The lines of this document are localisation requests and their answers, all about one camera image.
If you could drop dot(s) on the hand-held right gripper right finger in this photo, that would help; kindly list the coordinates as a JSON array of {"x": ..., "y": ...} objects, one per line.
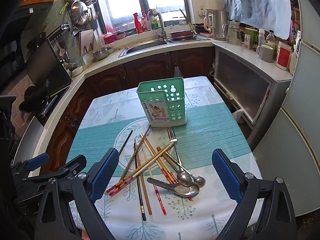
[{"x": 226, "y": 177}]

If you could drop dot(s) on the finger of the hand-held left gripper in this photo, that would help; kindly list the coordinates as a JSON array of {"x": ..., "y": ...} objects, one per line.
[
  {"x": 72, "y": 165},
  {"x": 37, "y": 160}
]

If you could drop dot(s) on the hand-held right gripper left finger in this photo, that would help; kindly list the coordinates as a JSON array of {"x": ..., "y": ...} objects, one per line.
[{"x": 102, "y": 175}]

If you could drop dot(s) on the light chopstick red patterned end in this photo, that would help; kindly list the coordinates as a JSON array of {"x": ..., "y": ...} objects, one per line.
[
  {"x": 166, "y": 173},
  {"x": 160, "y": 200},
  {"x": 140, "y": 171},
  {"x": 172, "y": 177},
  {"x": 125, "y": 183}
]

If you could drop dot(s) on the black chopstick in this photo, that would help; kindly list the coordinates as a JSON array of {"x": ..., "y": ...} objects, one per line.
[
  {"x": 138, "y": 180},
  {"x": 125, "y": 142}
]

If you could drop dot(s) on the wide metal soup spoon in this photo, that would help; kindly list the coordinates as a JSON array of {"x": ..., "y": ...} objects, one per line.
[{"x": 186, "y": 191}]

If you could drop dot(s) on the dark brown chopstick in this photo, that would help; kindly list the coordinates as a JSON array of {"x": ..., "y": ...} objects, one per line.
[{"x": 140, "y": 146}]

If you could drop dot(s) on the brown wooden chopstick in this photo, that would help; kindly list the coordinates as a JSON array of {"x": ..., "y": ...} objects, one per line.
[{"x": 147, "y": 200}]

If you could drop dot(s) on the metal fork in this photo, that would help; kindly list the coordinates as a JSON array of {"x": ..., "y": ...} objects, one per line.
[{"x": 170, "y": 133}]

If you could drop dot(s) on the green plastic utensil holder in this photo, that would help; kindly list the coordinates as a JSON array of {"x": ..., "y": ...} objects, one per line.
[{"x": 175, "y": 105}]

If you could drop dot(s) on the teal white printed tablecloth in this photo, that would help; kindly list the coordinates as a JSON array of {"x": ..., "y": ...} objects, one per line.
[{"x": 212, "y": 135}]

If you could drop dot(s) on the gas stove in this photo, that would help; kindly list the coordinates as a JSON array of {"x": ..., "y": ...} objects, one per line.
[{"x": 50, "y": 102}]

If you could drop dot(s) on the pale refrigerator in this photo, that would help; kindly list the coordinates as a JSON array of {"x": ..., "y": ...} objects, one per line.
[{"x": 295, "y": 130}]

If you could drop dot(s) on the white bowl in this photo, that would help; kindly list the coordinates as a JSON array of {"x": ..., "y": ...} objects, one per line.
[{"x": 76, "y": 70}]

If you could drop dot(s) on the hanging plastic bag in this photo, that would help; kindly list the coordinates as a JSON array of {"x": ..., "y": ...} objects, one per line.
[{"x": 178, "y": 71}]

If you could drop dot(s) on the wooden cutting board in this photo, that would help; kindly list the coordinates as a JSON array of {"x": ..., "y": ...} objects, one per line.
[{"x": 86, "y": 43}]

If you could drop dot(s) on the black range hood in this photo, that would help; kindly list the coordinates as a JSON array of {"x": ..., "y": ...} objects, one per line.
[{"x": 12, "y": 35}]

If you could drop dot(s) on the white mug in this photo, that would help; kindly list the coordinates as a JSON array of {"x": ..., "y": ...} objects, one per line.
[{"x": 266, "y": 53}]

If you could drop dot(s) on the red bowl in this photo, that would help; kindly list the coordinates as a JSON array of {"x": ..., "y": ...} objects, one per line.
[{"x": 110, "y": 38}]

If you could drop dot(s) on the white canister red label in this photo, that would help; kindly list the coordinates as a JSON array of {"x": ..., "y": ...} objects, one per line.
[{"x": 283, "y": 56}]

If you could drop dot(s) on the steel kitchen sink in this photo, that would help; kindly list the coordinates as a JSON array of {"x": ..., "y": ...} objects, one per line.
[{"x": 147, "y": 45}]

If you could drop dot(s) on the hanging utensil cup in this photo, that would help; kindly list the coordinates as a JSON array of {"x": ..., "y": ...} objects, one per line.
[{"x": 93, "y": 23}]

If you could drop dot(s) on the green box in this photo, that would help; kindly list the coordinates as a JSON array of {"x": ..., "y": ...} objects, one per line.
[{"x": 251, "y": 36}]

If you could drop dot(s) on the clear plastic bottle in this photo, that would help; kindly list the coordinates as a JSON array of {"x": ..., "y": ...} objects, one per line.
[{"x": 271, "y": 41}]

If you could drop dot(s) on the glass pitcher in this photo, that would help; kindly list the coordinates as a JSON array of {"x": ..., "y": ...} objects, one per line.
[{"x": 233, "y": 33}]

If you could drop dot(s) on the white plastic bottle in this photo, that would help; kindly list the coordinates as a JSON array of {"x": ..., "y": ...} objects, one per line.
[{"x": 260, "y": 37}]

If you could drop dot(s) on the red pan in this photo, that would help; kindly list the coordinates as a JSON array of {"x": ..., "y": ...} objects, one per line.
[{"x": 181, "y": 33}]

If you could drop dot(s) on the steel electric kettle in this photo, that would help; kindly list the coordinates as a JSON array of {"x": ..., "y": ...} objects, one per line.
[{"x": 219, "y": 25}]

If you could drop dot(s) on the red spray bottle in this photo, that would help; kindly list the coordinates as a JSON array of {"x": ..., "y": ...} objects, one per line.
[{"x": 138, "y": 23}]

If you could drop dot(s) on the green dish soap bottle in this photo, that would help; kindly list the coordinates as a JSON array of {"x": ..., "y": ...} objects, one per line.
[{"x": 155, "y": 24}]

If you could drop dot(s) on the steel faucet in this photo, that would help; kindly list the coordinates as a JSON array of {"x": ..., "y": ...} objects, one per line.
[{"x": 162, "y": 25}]

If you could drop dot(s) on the clear plastic sheet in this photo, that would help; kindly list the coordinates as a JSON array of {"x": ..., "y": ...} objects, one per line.
[{"x": 257, "y": 2}]

